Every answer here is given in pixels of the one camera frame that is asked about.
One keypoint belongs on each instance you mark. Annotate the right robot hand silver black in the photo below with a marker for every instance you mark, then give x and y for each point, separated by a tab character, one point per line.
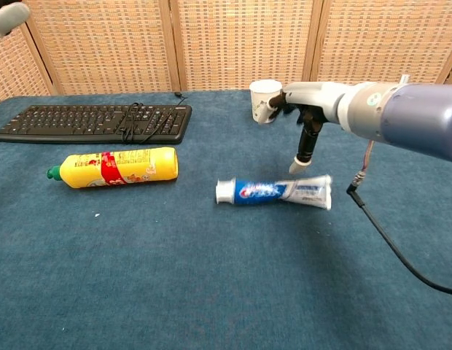
313	98

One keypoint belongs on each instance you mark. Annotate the woven bamboo folding screen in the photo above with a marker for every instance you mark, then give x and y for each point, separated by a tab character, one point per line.
240	40

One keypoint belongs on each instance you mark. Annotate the blue table cover cloth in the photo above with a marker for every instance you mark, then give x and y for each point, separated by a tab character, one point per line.
193	273

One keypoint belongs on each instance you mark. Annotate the yellow bottle green cap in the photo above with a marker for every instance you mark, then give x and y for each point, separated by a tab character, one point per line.
138	164

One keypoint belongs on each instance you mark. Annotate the black computer keyboard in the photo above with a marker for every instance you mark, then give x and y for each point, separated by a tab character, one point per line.
65	122

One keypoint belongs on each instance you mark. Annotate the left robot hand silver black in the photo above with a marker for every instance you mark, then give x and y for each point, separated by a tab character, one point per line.
7	16

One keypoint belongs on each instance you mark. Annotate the white paper cup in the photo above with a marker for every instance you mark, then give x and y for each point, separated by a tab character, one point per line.
262	91

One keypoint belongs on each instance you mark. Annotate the blue white toothpaste tube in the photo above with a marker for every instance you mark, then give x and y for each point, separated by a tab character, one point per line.
259	192

